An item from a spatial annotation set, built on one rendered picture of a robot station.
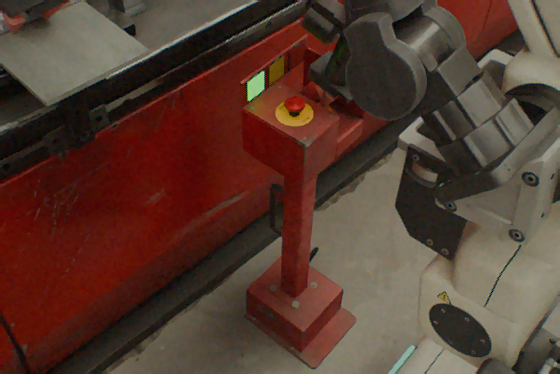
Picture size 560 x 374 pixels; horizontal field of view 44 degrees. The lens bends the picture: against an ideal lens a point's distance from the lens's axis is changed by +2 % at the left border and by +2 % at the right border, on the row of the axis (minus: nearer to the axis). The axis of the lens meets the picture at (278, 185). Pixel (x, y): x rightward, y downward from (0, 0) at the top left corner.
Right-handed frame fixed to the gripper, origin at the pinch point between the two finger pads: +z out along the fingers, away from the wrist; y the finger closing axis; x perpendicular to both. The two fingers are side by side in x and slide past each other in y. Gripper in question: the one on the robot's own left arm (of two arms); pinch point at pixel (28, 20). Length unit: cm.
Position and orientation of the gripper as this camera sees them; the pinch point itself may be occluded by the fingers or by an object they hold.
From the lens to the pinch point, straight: 116.5
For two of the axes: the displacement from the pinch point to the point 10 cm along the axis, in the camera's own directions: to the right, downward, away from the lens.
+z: -3.4, 3.6, 8.7
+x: 6.2, 7.8, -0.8
